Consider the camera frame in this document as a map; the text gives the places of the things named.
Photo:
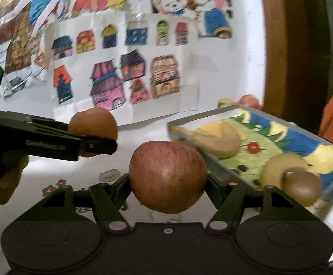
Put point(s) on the red apple behind tray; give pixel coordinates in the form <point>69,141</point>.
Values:
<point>249,100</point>

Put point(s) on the green apple behind tray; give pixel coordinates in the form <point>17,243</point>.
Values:
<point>225,102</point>

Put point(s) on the grey fruit tray box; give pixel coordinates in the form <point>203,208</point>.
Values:
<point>274,136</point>

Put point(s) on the brown wooden door frame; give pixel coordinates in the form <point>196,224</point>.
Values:
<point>298,60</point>

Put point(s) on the pink girl with teddy drawing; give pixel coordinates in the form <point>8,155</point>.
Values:
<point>212,16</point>

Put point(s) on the curved yellow banana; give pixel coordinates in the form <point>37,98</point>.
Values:
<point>273,171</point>

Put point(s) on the left hand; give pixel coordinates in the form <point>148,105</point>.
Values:
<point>10,181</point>

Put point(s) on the boy colouring drawing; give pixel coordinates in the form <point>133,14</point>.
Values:
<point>22,26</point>

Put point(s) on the orange-red apple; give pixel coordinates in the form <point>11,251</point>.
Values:
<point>95,122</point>

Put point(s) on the brown kiwi with sticker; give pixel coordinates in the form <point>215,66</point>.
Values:
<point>302,186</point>

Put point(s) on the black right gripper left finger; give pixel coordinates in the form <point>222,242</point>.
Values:
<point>107,200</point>

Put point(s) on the large red apple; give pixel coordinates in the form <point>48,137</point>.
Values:
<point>167,177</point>

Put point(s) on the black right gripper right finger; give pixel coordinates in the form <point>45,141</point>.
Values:
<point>228,200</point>

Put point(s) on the houses drawing paper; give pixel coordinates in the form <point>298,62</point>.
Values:
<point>136,66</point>

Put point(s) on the small red cherry tomato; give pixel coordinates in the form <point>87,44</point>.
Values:
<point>253,148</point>

